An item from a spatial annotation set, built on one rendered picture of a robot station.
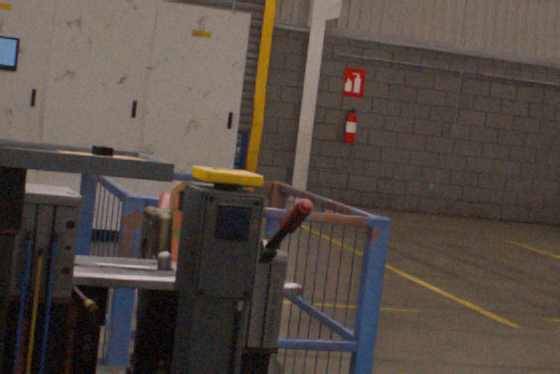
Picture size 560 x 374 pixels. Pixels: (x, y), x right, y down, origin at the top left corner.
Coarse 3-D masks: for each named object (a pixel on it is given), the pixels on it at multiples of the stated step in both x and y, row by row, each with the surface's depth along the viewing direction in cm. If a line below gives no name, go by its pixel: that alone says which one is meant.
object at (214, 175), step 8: (192, 168) 119; (200, 168) 117; (208, 168) 117; (216, 168) 118; (224, 168) 120; (200, 176) 116; (208, 176) 114; (216, 176) 114; (224, 176) 114; (232, 176) 115; (240, 176) 115; (248, 176) 115; (256, 176) 116; (216, 184) 117; (224, 184) 116; (232, 184) 116; (240, 184) 115; (248, 184) 116; (256, 184) 116
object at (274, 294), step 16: (272, 272) 134; (256, 288) 134; (272, 288) 135; (256, 304) 134; (272, 304) 135; (256, 320) 134; (272, 320) 135; (256, 336) 134; (272, 336) 135; (256, 352) 135; (272, 352) 136; (240, 368) 135; (256, 368) 136
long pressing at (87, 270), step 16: (80, 256) 153; (96, 256) 154; (80, 272) 137; (96, 272) 140; (112, 272) 143; (128, 272) 144; (144, 272) 146; (160, 272) 147; (128, 288) 139; (144, 288) 140; (160, 288) 141; (288, 288) 148
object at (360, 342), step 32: (96, 192) 393; (128, 192) 324; (288, 192) 432; (96, 224) 382; (128, 224) 314; (352, 224) 335; (384, 224) 338; (128, 256) 315; (288, 256) 429; (384, 256) 338; (128, 320) 316; (320, 320) 381; (128, 352) 406; (352, 352) 341
